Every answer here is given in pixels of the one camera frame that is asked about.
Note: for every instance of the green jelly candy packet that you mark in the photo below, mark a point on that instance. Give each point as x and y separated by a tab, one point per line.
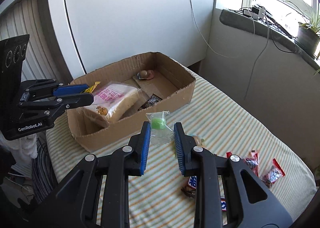
161	133

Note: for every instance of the black patterned candy packet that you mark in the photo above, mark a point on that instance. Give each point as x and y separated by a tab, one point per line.
150	102

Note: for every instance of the short Snickers bar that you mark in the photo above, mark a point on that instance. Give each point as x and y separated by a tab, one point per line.
223	204

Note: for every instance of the potted spider plant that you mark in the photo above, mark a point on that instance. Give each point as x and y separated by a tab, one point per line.
308	31

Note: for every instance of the long Snickers bar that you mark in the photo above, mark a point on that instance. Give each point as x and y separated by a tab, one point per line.
189	187

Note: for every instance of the yellow candy packet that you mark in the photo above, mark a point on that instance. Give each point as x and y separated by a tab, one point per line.
91	88

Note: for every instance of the small red date snack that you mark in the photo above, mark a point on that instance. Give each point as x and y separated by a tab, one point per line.
272	174

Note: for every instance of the packaged sliced bread loaf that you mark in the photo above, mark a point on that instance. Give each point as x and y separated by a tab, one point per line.
111	102

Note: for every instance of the large red date snack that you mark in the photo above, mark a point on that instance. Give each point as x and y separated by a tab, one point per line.
252	160

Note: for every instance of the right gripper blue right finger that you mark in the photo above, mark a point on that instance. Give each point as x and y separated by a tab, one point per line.
179	140

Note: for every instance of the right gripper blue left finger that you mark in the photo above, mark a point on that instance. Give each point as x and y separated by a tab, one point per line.
144	142

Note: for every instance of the brown cardboard box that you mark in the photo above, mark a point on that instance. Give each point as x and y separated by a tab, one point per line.
172	82

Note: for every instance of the white power strip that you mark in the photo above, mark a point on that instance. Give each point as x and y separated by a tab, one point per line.
254	12

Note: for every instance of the striped tablecloth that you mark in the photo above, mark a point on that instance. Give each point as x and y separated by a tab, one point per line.
104	188

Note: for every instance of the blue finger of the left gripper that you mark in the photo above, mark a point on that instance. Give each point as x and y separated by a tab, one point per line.
75	100
62	90

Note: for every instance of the small brown nut candy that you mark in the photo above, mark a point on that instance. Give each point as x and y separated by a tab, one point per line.
145	74

